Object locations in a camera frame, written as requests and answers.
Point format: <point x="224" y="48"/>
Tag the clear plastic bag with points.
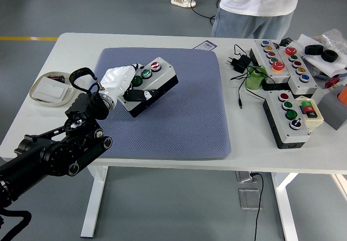
<point x="334" y="38"/>

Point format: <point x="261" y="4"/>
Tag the white shallow dish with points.
<point x="70" y="95"/>

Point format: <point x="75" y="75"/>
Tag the white table leg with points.
<point x="95" y="197"/>
<point x="287" y="211"/>

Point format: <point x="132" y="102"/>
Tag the orange cylinder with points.
<point x="343" y="95"/>

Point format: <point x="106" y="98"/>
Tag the white table frame bar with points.
<point x="340" y="184"/>

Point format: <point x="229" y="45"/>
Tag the grey four-button control box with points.
<point x="162" y="74"/>
<point x="284" y="127"/>

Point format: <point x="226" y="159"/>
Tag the person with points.
<point x="257" y="5"/>

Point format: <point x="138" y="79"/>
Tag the small black adapter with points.
<point x="286" y="42"/>

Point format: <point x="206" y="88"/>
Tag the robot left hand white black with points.
<point x="119" y="79"/>

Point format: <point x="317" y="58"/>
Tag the five-button box with emergency stop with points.
<point x="267" y="59"/>
<point x="303" y="85"/>

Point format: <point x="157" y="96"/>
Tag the purple barcode label card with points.
<point x="206" y="45"/>

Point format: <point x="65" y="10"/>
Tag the silver floor socket box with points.
<point x="248" y="199"/>
<point x="244" y="177"/>

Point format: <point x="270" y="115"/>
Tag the red knob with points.
<point x="333" y="83"/>

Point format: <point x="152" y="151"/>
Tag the white paper sheet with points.
<point x="333" y="68"/>

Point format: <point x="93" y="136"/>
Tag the small dark metal part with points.
<point x="57" y="77"/>

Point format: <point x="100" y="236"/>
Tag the black power adapter plug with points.
<point x="240" y="63"/>

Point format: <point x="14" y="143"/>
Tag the white wall switch plate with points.
<point x="52" y="89"/>

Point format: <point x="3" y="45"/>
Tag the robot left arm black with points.
<point x="54" y="154"/>

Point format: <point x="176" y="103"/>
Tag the blue-grey quilted mat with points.
<point x="176" y="121"/>

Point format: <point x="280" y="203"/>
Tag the green plastic cylinder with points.
<point x="253" y="82"/>

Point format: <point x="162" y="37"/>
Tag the grey block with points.
<point x="330" y="110"/>

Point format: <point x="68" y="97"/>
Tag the beige red-green switch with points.
<point x="314" y="120"/>

